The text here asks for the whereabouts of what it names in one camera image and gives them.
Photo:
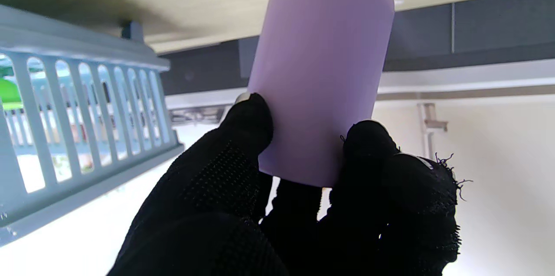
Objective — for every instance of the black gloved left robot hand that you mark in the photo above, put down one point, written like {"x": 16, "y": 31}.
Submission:
{"x": 208, "y": 224}

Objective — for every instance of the purple cup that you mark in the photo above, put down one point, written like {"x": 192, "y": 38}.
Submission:
{"x": 321, "y": 72}

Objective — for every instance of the lime green bowl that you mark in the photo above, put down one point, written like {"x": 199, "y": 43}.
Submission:
{"x": 8, "y": 94}

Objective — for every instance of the blue plastic dish rack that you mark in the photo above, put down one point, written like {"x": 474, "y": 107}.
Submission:
{"x": 65, "y": 198}

